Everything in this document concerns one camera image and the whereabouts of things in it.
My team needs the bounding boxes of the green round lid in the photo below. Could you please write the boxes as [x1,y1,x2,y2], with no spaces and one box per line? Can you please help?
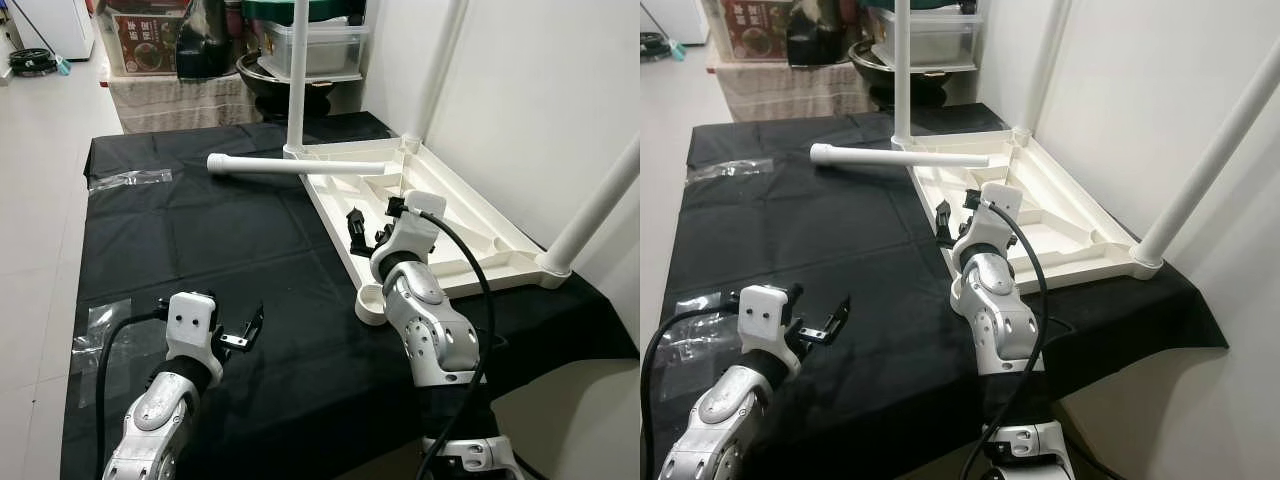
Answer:
[865,0,981,13]
[242,0,366,26]

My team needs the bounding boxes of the clear tape patch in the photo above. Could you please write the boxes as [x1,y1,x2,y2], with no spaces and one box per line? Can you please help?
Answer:
[660,290,746,401]
[70,298,171,411]

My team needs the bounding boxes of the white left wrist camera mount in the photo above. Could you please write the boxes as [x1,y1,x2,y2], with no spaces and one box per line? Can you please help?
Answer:
[738,285,801,366]
[162,290,223,386]

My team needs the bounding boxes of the white plastic table leg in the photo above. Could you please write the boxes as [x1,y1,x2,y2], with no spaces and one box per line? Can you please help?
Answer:
[810,143,991,169]
[405,0,469,146]
[892,0,913,146]
[1135,38,1280,273]
[538,135,641,281]
[285,0,311,156]
[1012,0,1073,136]
[206,152,389,178]

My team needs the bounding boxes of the white appliance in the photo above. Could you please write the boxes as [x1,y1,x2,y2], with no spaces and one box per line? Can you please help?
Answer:
[10,0,96,59]
[665,0,711,46]

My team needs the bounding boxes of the black table cloth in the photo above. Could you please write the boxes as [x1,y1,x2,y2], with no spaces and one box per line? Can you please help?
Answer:
[645,103,1229,480]
[60,112,641,480]

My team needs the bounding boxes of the black round bowl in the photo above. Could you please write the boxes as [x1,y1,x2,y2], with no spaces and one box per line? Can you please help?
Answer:
[237,52,361,121]
[848,40,971,111]

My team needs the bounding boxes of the cream plastic children table top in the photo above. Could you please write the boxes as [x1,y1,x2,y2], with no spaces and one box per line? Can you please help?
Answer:
[905,128,1166,293]
[298,138,571,329]

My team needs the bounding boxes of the cloth covered bench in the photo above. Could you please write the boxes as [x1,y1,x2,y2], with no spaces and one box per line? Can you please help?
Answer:
[108,72,263,133]
[710,58,871,123]

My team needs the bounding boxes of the clear plastic storage box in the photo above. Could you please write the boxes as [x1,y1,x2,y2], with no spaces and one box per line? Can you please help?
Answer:
[262,22,369,81]
[875,8,981,71]

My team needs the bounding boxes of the broom with teal head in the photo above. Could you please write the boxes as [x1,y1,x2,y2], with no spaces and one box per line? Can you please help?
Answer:
[640,5,687,61]
[5,5,73,77]

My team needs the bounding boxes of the clear plastic bag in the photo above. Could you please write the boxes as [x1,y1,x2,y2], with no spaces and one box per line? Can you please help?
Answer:
[88,170,173,193]
[685,158,776,184]

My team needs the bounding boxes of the storage box with orange lid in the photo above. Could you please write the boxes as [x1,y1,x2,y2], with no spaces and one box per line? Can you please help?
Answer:
[710,0,796,63]
[100,0,191,76]

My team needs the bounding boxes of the black bag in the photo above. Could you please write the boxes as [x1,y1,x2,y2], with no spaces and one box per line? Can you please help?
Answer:
[785,0,849,69]
[178,0,241,81]

